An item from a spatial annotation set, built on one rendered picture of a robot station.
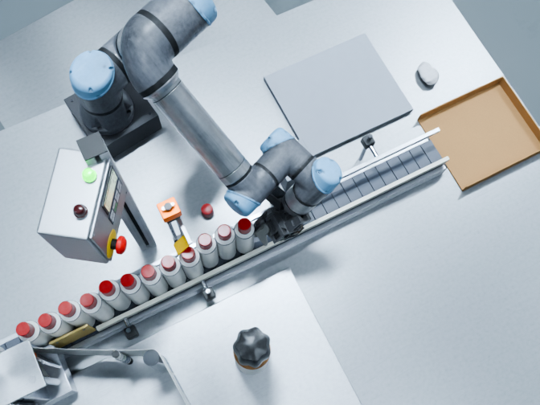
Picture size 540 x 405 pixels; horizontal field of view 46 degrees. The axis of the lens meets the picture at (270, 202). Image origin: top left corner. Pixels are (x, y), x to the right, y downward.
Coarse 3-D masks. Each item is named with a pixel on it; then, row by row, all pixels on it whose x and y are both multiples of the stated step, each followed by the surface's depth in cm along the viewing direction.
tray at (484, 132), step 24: (480, 96) 199; (504, 96) 199; (432, 120) 196; (456, 120) 196; (480, 120) 196; (504, 120) 197; (528, 120) 195; (456, 144) 194; (480, 144) 194; (504, 144) 194; (528, 144) 194; (456, 168) 191; (480, 168) 191; (504, 168) 188
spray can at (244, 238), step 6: (240, 222) 157; (246, 222) 157; (234, 228) 161; (240, 228) 157; (246, 228) 157; (252, 228) 161; (240, 234) 160; (246, 234) 160; (252, 234) 161; (240, 240) 163; (246, 240) 162; (252, 240) 167; (240, 246) 168; (246, 246) 168; (252, 246) 172; (240, 252) 175; (246, 252) 174
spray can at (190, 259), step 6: (186, 252) 154; (192, 252) 154; (198, 252) 159; (180, 258) 158; (186, 258) 154; (192, 258) 155; (198, 258) 158; (186, 264) 158; (192, 264) 158; (198, 264) 161; (186, 270) 162; (192, 270) 161; (198, 270) 165; (186, 276) 173; (192, 276) 168
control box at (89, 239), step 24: (72, 168) 119; (96, 168) 119; (48, 192) 117; (72, 192) 117; (96, 192) 118; (48, 216) 116; (72, 216) 116; (96, 216) 117; (120, 216) 134; (48, 240) 119; (72, 240) 116; (96, 240) 119
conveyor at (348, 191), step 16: (432, 144) 188; (400, 160) 186; (416, 160) 186; (432, 160) 187; (368, 176) 184; (384, 176) 184; (400, 176) 185; (336, 192) 182; (352, 192) 183; (368, 192) 183; (320, 208) 181; (336, 208) 181; (352, 208) 181; (304, 224) 179; (320, 224) 179; (256, 240) 177; (96, 320) 169
